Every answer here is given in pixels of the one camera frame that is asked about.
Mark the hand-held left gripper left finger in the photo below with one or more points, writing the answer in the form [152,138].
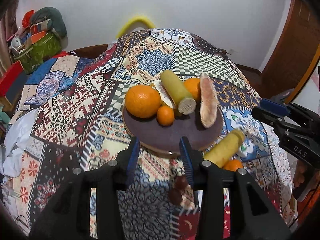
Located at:
[132,158]

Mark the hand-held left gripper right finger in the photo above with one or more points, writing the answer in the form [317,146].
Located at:
[186,160]

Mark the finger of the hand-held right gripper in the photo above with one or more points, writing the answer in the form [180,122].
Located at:
[273,106]
[265,117]

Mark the purple round plate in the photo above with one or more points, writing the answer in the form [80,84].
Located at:
[172,132]

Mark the short sugarcane piece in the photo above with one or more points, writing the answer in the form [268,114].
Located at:
[225,148]

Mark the small tangerine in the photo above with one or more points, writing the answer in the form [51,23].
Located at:
[233,166]
[165,115]

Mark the large orange with sticker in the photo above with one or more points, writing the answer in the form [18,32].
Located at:
[142,101]

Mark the peeled pomelo segment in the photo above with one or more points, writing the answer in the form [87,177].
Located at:
[161,93]
[207,100]

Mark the long sugarcane piece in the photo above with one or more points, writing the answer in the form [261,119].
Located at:
[178,93]

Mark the person's right hand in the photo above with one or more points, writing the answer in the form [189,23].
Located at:
[299,177]

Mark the dark brown chestnut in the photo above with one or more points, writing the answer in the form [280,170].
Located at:
[181,182]
[175,196]

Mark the brown wooden door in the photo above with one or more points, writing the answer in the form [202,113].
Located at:
[292,42]

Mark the patchwork patterned tablecloth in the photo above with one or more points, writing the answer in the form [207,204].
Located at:
[82,110]

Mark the white crumpled cloth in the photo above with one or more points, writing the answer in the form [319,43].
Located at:
[18,140]

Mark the patchwork quilt with blue patches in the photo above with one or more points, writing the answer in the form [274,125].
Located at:
[45,80]

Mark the green fabric storage bag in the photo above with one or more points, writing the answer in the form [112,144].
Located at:
[41,51]

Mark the red box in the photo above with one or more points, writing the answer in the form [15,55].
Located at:
[10,78]

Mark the grey bolster pillow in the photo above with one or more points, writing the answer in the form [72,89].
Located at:
[53,17]

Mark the red plastic bag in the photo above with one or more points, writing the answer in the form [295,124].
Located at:
[28,17]

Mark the striped brown curtain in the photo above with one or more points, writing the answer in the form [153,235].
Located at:
[8,25]

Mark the white wall outlet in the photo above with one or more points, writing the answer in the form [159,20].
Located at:
[231,51]

